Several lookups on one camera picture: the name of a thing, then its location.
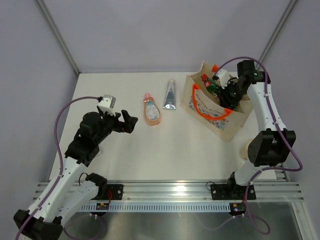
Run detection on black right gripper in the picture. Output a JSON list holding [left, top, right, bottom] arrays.
[[215, 79, 246, 110]]

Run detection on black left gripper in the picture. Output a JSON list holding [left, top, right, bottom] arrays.
[[94, 109, 138, 145]]

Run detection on green dish soap bottle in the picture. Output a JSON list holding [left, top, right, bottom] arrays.
[[201, 74, 221, 100]]

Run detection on pink shampoo bottle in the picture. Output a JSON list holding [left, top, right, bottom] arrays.
[[143, 93, 161, 126]]

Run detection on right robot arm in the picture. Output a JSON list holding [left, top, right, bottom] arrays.
[[217, 56, 296, 201]]

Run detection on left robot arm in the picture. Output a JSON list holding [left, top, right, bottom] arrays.
[[13, 110, 138, 240]]

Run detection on silver tube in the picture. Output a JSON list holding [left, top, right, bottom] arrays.
[[162, 79, 176, 110]]

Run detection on cream pump bottle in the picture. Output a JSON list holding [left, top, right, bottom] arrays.
[[239, 139, 252, 161]]

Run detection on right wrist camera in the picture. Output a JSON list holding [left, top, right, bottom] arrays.
[[214, 69, 231, 89]]

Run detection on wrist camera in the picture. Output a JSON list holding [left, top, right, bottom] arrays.
[[214, 69, 231, 89], [97, 94, 116, 116]]

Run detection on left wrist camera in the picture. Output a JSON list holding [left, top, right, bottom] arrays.
[[97, 94, 116, 116]]

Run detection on canvas bag orange handles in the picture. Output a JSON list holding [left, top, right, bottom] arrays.
[[180, 62, 253, 143]]

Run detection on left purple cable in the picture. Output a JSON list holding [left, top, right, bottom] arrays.
[[14, 96, 108, 240]]

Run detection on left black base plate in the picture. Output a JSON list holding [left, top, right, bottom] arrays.
[[94, 184, 124, 201]]

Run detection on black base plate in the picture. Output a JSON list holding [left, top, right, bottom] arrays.
[[210, 184, 247, 201], [94, 184, 124, 201]]

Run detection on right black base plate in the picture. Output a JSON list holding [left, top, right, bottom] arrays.
[[210, 184, 247, 201]]

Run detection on aluminium rail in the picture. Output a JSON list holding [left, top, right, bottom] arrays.
[[32, 180, 305, 203]]

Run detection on white slotted cable duct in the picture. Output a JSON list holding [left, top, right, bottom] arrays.
[[78, 202, 231, 213]]

